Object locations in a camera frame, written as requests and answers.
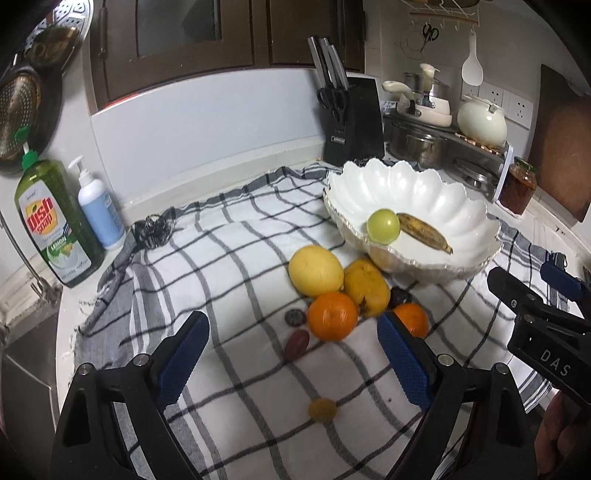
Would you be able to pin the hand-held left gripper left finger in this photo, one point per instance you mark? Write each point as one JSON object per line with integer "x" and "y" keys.
{"x": 182, "y": 364}

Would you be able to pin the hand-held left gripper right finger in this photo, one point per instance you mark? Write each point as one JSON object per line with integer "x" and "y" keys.
{"x": 406, "y": 360}

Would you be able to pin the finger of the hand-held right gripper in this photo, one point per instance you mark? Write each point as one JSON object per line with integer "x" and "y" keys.
{"x": 512, "y": 293}
{"x": 561, "y": 279}

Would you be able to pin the small orange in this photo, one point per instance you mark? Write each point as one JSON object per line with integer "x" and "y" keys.
{"x": 413, "y": 318}

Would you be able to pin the dark purple plum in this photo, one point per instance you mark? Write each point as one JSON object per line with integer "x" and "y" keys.
{"x": 399, "y": 296}

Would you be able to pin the yellow mango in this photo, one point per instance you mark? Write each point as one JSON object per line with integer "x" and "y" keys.
{"x": 367, "y": 286}

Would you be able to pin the large orange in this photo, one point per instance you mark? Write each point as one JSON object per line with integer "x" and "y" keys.
{"x": 332, "y": 316}

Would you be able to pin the small yellow fruit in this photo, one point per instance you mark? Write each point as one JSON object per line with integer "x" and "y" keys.
{"x": 322, "y": 410}

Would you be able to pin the red date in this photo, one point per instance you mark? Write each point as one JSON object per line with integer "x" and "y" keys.
{"x": 296, "y": 346}

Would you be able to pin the small dark wrinkled fruit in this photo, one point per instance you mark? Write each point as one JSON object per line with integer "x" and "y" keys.
{"x": 294, "y": 317}

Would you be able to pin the white scalloped bowl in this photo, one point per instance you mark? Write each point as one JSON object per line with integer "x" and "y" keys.
{"x": 438, "y": 194}

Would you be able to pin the large yellow lemon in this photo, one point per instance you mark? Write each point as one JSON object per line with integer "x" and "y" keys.
{"x": 316, "y": 270}

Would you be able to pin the person's right hand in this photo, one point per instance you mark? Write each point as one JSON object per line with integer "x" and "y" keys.
{"x": 556, "y": 429}

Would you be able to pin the red sauce jar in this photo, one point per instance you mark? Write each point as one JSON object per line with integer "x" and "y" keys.
{"x": 518, "y": 187}

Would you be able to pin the checked white cloth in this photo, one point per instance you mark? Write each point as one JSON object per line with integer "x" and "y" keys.
{"x": 240, "y": 277}

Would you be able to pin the brown spotted banana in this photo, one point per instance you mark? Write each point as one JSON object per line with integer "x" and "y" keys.
{"x": 422, "y": 230}

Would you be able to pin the white pot rack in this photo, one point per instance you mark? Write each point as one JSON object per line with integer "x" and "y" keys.
{"x": 505, "y": 175}

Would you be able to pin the steel pot lid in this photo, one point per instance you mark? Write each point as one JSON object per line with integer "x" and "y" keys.
{"x": 473, "y": 173}

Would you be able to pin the green round fruit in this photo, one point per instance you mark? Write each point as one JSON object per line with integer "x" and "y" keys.
{"x": 383, "y": 225}

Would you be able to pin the black and white scrunchie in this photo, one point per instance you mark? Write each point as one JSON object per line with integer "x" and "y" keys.
{"x": 153, "y": 230}

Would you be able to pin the wooden cutting board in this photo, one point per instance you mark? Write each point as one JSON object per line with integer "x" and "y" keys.
{"x": 563, "y": 138}

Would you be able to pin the steel sink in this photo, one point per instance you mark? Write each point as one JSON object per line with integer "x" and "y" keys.
{"x": 27, "y": 369}

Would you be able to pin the white pump bottle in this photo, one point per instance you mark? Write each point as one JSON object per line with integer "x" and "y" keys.
{"x": 99, "y": 212}

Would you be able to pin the steel faucet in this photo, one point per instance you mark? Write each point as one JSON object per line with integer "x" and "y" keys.
{"x": 32, "y": 277}

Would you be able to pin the cream kettle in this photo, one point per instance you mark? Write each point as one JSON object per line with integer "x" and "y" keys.
{"x": 480, "y": 122}

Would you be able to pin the green dish soap bottle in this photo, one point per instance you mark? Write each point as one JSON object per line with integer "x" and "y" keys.
{"x": 55, "y": 221}

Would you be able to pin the small steel milk pot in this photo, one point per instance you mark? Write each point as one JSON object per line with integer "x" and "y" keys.
{"x": 438, "y": 90}

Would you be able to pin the white rice paddle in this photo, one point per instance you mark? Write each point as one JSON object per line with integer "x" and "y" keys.
{"x": 472, "y": 69}

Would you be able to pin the black knife block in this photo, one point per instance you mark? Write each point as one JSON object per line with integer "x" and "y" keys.
{"x": 358, "y": 124}

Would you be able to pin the black kitchen scissors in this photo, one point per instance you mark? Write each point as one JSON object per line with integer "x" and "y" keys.
{"x": 333, "y": 104}

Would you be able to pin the small hanging scissors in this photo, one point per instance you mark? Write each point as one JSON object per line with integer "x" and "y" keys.
{"x": 429, "y": 33}

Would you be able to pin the hanging metal strainers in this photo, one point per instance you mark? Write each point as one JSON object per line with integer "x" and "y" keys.
{"x": 48, "y": 106}

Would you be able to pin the brass colander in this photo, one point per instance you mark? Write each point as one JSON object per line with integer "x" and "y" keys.
{"x": 18, "y": 115}

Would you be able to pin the dark wooden cabinet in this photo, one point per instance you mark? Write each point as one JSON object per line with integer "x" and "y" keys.
{"x": 184, "y": 41}

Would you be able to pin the steel steamer plate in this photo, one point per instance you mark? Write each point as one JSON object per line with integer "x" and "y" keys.
{"x": 69, "y": 18}

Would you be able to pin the white wall socket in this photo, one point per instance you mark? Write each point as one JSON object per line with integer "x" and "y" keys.
{"x": 494, "y": 94}
{"x": 519, "y": 110}

